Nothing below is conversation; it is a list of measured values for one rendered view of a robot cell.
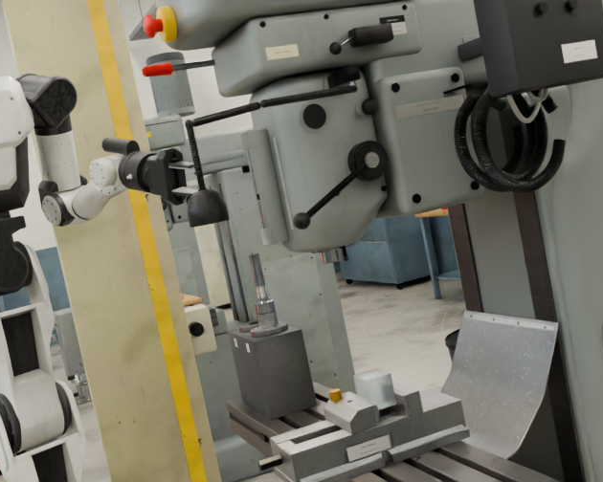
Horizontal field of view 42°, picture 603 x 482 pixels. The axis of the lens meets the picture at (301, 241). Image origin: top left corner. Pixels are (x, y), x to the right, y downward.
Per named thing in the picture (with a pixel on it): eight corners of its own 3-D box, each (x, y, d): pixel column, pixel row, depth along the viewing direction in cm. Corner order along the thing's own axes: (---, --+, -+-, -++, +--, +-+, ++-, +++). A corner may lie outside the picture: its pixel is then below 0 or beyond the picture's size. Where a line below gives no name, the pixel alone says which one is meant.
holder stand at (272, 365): (270, 421, 182) (252, 336, 180) (242, 402, 202) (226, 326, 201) (318, 405, 186) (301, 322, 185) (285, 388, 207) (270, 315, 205)
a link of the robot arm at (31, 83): (22, 132, 199) (11, 77, 194) (54, 125, 205) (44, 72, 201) (48, 137, 192) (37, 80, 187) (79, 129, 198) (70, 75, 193)
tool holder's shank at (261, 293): (256, 303, 186) (247, 256, 185) (256, 300, 189) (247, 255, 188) (270, 300, 186) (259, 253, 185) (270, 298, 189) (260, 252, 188)
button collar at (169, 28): (168, 37, 137) (161, 3, 136) (161, 46, 142) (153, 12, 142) (179, 36, 138) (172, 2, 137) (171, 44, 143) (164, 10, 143)
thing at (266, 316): (258, 331, 186) (254, 308, 185) (259, 327, 190) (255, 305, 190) (279, 327, 186) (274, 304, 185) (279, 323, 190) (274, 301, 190)
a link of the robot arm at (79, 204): (89, 207, 187) (60, 239, 200) (124, 195, 194) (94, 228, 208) (68, 167, 188) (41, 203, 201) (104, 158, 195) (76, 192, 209)
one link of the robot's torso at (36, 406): (-12, 453, 186) (-57, 260, 183) (58, 427, 198) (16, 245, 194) (13, 463, 175) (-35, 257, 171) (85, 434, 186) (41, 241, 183)
